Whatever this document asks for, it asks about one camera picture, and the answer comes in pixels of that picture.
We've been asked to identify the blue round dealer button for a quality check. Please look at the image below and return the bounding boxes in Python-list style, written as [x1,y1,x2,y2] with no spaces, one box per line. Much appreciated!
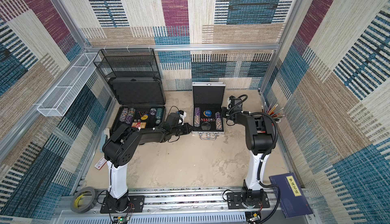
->
[204,110,212,117]

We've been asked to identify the small purple chip stack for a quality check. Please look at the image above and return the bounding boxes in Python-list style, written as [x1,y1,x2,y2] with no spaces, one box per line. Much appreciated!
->
[149,108,156,116]

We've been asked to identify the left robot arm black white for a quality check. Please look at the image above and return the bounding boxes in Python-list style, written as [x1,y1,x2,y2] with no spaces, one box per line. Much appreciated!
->
[103,113,193,213]

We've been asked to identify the right chip stack silver case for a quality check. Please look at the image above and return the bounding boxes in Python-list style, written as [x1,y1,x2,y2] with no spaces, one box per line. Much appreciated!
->
[215,112,223,130]

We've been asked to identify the dark blue book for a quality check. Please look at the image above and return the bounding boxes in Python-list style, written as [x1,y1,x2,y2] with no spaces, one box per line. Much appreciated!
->
[269,173,313,219]

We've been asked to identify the left chip stack silver case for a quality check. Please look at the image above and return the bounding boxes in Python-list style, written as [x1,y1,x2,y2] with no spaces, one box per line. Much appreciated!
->
[194,107,201,127]

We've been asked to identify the chip stack silver case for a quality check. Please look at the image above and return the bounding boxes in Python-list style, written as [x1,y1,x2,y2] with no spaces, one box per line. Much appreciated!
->
[215,112,223,130]
[194,107,201,127]

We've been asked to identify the black mesh shelf rack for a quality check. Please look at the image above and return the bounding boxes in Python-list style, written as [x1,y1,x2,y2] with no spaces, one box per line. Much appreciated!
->
[93,48,161,83]

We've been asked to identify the red dice row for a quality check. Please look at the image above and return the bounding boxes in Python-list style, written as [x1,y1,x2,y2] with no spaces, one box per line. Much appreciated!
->
[201,118,215,122]

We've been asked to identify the purple mixed chip stack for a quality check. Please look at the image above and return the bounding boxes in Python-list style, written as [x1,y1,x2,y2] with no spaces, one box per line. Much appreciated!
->
[125,108,136,124]

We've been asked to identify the grey tape roll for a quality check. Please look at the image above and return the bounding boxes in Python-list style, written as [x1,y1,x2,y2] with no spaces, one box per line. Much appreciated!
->
[70,187,97,214]

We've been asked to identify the texas holdem card deck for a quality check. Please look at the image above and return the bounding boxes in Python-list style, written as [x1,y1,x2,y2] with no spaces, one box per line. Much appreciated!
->
[132,122,147,129]

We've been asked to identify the dark grey poker case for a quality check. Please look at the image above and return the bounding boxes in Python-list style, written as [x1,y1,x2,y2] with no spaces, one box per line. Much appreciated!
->
[109,78,166,133]

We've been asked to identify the bundle of coloured pencils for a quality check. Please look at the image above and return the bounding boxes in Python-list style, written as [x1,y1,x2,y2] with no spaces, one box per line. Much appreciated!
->
[263,102,285,123]

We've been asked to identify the teal chip stack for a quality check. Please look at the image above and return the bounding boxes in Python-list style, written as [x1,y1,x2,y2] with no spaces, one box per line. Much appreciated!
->
[156,108,164,120]

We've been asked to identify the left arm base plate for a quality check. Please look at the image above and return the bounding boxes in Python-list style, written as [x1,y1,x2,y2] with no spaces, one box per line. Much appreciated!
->
[100,195,145,214]

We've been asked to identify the blue orange chip stack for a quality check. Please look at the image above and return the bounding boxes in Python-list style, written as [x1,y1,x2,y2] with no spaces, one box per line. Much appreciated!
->
[119,108,129,122]

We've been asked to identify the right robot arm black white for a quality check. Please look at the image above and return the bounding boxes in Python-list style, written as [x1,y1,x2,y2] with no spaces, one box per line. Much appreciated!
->
[222,95,278,208]

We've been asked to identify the white mesh wall basket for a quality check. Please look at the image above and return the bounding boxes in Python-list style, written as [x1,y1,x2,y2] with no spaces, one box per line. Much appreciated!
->
[37,53,97,117]

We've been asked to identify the silver aluminium poker case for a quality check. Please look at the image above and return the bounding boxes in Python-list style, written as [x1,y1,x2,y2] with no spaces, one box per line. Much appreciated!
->
[192,82,225,140]

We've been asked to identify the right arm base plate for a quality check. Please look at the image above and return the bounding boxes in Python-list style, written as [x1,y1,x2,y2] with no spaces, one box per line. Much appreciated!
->
[225,189,270,209]

